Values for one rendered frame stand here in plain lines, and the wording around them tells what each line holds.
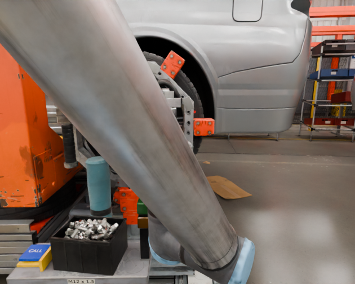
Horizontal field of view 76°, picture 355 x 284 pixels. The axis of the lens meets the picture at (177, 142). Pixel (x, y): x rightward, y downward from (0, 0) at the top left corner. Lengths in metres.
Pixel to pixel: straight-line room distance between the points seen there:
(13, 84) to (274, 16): 1.35
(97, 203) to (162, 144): 0.80
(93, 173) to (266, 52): 1.16
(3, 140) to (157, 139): 0.98
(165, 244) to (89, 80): 0.41
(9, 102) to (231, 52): 1.13
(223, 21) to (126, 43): 1.33
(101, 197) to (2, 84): 0.57
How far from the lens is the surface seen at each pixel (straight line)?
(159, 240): 0.53
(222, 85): 1.45
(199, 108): 1.06
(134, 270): 0.84
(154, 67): 0.97
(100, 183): 0.96
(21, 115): 1.08
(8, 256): 1.49
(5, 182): 1.20
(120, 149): 0.20
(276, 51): 1.56
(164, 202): 0.26
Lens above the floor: 1.00
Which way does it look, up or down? 12 degrees down
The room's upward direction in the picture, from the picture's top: straight up
